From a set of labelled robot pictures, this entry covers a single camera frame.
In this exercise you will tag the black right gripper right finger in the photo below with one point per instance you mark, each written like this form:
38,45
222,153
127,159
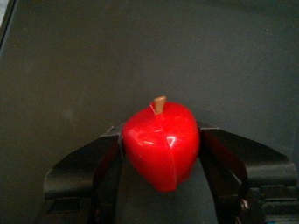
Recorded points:
241,166

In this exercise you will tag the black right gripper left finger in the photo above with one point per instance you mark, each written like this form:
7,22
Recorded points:
83,169

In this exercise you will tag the red toy apple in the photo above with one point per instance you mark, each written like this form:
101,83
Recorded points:
162,145

